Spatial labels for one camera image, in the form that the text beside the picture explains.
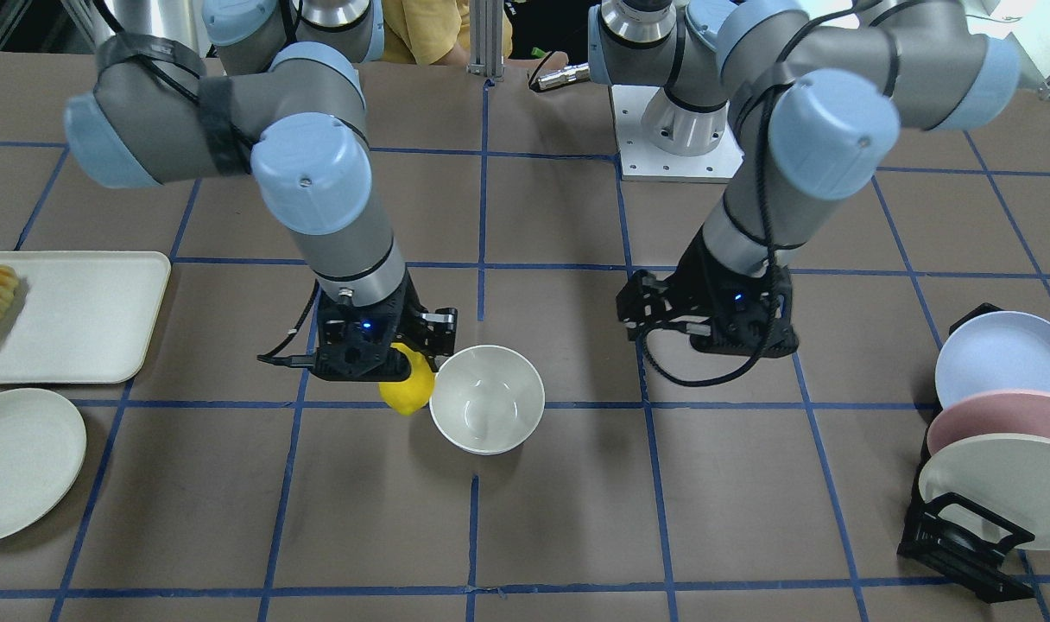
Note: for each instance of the pink plate in rack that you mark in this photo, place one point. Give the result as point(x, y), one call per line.
point(1024, 412)

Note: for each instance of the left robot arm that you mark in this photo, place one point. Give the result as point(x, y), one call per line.
point(814, 108)

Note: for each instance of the light blue plate in rack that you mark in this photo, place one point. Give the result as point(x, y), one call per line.
point(1002, 350)

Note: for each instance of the black plate rack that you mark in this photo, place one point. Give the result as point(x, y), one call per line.
point(943, 544)

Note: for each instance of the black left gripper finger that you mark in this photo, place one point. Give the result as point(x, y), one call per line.
point(646, 303)

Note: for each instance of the aluminium frame post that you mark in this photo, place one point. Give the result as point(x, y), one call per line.
point(486, 40)

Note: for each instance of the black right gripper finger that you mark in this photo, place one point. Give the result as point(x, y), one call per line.
point(438, 335)

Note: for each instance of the yellow lemon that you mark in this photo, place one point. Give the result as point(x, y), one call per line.
point(411, 394)

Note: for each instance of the cream round plate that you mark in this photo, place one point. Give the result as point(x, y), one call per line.
point(43, 443)

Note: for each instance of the person in yellow shirt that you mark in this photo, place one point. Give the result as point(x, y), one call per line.
point(427, 33)

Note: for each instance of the white ceramic bowl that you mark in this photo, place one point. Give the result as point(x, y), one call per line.
point(487, 400)

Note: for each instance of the cream plate in rack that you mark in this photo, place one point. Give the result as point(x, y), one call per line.
point(1008, 474)

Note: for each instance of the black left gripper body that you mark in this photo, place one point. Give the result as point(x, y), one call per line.
point(691, 289)

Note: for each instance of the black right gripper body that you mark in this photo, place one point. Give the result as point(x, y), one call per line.
point(430, 331)

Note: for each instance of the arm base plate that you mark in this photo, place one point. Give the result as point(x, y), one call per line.
point(660, 141)

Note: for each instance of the cream rectangular tray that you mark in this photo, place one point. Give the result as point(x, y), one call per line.
point(80, 317)

